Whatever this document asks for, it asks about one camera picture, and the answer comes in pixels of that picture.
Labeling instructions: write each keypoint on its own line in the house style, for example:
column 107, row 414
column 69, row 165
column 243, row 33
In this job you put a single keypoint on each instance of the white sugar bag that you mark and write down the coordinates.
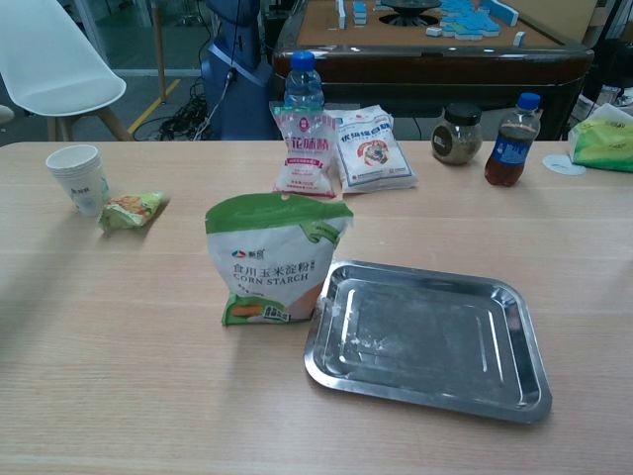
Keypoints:
column 371, row 153

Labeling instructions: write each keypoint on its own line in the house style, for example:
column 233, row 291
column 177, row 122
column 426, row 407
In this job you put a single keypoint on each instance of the dark soda bottle blue cap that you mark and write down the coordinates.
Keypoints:
column 509, row 153

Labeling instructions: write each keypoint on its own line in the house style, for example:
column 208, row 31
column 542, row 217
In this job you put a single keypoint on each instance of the white chair with wooden legs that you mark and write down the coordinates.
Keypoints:
column 49, row 59

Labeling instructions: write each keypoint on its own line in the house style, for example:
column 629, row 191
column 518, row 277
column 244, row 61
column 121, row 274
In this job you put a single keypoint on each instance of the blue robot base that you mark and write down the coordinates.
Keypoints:
column 237, row 99

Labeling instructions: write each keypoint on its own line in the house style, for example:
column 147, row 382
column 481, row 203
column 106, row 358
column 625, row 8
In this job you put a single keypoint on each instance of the white round lid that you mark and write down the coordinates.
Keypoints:
column 558, row 163

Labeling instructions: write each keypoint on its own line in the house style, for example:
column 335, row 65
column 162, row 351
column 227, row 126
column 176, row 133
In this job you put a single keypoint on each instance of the corn starch bag green white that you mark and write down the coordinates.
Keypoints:
column 272, row 257

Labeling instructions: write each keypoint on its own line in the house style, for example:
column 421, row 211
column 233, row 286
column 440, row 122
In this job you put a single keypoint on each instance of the wooden pole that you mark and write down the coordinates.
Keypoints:
column 159, row 49

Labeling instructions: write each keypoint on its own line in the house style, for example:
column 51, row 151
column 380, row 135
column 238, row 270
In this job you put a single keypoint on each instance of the glass jar with black lid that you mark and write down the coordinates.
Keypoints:
column 457, row 141

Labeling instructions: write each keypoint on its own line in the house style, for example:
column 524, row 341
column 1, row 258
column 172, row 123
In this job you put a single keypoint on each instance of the pink white snack bag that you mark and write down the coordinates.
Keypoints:
column 306, row 148

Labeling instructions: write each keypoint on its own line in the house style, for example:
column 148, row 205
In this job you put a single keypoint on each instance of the brown mahjong table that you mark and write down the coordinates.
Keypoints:
column 445, row 64

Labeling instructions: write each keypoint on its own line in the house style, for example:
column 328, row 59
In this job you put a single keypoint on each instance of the black mahjong table centre dome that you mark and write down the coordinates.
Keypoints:
column 408, row 12

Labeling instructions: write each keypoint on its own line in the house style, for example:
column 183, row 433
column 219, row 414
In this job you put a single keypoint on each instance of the green orange snack packet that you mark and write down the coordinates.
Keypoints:
column 129, row 210

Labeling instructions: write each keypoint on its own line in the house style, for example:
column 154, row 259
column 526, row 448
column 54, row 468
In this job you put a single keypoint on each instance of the silver rectangular metal tray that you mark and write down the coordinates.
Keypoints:
column 425, row 341

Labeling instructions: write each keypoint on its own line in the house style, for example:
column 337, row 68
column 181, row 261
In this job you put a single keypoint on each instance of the white paper cup stack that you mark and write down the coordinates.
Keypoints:
column 74, row 168

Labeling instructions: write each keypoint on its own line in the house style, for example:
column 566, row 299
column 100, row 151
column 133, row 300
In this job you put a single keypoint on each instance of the water bottle with blue cap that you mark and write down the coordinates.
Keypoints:
column 303, row 84

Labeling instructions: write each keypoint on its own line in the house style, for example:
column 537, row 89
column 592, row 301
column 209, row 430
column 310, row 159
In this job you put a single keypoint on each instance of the green tissue pack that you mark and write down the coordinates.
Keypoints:
column 603, row 143

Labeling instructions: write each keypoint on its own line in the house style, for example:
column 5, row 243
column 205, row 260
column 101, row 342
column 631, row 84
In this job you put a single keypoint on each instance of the single blue white mahjong tile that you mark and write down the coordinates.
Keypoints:
column 520, row 37

